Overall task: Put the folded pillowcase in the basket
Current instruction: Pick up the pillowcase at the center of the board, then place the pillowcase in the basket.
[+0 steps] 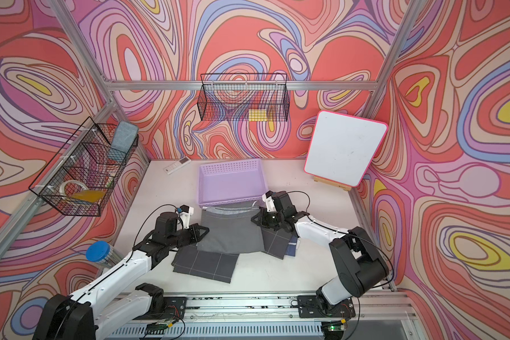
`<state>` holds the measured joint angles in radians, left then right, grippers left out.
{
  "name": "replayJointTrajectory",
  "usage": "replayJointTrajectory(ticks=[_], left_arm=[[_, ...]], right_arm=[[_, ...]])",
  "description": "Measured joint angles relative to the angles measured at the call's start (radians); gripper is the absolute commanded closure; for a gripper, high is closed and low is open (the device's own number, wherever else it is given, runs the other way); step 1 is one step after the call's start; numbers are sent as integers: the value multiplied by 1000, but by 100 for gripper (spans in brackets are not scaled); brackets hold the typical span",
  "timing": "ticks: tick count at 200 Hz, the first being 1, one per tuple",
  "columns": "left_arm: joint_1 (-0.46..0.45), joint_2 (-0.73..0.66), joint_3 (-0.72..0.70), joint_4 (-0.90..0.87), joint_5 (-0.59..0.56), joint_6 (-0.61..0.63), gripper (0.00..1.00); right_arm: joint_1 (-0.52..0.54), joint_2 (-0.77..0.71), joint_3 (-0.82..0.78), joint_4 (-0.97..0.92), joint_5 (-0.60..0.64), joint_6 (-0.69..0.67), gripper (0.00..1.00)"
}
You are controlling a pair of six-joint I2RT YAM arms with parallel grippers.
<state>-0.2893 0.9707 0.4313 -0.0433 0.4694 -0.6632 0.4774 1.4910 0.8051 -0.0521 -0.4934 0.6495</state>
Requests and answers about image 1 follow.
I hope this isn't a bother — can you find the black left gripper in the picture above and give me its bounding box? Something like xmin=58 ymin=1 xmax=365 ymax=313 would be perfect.
xmin=165 ymin=223 xmax=209 ymax=251

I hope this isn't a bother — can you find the dark grey checked pillowcase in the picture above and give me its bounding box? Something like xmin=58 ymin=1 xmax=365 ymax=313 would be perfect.
xmin=262 ymin=228 xmax=293 ymax=260

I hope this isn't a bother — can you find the dark grey grid pillowcase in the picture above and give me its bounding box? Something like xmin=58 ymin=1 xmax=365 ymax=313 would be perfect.
xmin=171 ymin=245 xmax=239 ymax=283

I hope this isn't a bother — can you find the plain grey pillowcase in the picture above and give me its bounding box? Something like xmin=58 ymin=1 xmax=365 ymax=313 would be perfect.
xmin=197 ymin=206 xmax=264 ymax=254

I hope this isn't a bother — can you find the navy yellow striped pillowcase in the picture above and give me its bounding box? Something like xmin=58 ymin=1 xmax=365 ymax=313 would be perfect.
xmin=285 ymin=236 xmax=298 ymax=257

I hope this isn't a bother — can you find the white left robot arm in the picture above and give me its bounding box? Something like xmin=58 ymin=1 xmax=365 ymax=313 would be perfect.
xmin=33 ymin=212 xmax=210 ymax=339

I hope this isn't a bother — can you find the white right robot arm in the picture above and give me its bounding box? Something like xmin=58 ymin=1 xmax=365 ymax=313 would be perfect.
xmin=252 ymin=191 xmax=390 ymax=317

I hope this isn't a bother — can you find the purple plastic basket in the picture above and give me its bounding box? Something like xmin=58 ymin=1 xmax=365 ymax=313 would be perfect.
xmin=197 ymin=159 xmax=268 ymax=206

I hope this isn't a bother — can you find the white remote control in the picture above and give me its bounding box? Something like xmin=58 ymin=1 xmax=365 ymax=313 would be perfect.
xmin=164 ymin=157 xmax=191 ymax=175

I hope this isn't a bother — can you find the wooden whiteboard stand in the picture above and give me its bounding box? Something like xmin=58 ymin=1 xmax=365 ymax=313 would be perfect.
xmin=313 ymin=176 xmax=352 ymax=191

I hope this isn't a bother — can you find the pink framed whiteboard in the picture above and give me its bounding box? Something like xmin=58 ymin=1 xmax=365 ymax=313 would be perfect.
xmin=304 ymin=110 xmax=388 ymax=187

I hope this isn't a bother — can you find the blue lidded clear jar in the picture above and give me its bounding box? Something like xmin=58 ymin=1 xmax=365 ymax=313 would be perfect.
xmin=85 ymin=241 xmax=124 ymax=269

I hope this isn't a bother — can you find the yellow flat card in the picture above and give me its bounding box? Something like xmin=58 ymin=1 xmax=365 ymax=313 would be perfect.
xmin=70 ymin=190 xmax=106 ymax=204

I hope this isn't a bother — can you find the yellow sponge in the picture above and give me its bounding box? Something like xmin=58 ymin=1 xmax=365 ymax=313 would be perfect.
xmin=248 ymin=109 xmax=269 ymax=122

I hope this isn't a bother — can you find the grey blue sponge block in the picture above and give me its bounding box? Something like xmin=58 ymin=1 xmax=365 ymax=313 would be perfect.
xmin=111 ymin=121 xmax=139 ymax=154

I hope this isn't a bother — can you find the white tape roll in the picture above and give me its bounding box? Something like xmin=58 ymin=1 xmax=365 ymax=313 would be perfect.
xmin=59 ymin=179 xmax=89 ymax=199

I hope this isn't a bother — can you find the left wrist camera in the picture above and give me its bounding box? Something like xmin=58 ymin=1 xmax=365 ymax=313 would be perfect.
xmin=176 ymin=205 xmax=194 ymax=230

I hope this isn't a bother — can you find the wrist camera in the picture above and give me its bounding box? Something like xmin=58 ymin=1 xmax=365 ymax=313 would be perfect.
xmin=176 ymin=205 xmax=194 ymax=230
xmin=262 ymin=191 xmax=276 ymax=213

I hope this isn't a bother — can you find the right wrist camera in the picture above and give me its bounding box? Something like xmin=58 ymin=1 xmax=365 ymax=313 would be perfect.
xmin=262 ymin=191 xmax=276 ymax=213

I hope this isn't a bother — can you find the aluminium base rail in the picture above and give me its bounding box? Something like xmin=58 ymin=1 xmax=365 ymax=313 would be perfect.
xmin=52 ymin=290 xmax=426 ymax=340

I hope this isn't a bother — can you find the black wire basket left wall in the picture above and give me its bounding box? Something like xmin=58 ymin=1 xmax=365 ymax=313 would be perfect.
xmin=29 ymin=118 xmax=139 ymax=217

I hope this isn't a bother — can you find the black wire basket wall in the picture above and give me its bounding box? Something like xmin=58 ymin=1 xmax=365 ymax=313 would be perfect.
xmin=197 ymin=72 xmax=290 ymax=122
xmin=29 ymin=118 xmax=139 ymax=217

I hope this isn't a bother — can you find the black wire basket back wall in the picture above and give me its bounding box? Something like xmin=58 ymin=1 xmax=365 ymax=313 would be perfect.
xmin=197 ymin=72 xmax=290 ymax=122

